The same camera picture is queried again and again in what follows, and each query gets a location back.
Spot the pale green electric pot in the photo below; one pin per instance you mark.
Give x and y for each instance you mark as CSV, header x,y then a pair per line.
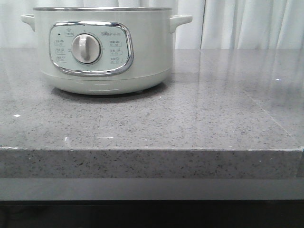
x,y
104,50

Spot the white curtain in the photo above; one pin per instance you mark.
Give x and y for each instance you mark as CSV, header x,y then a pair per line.
x,y
216,24

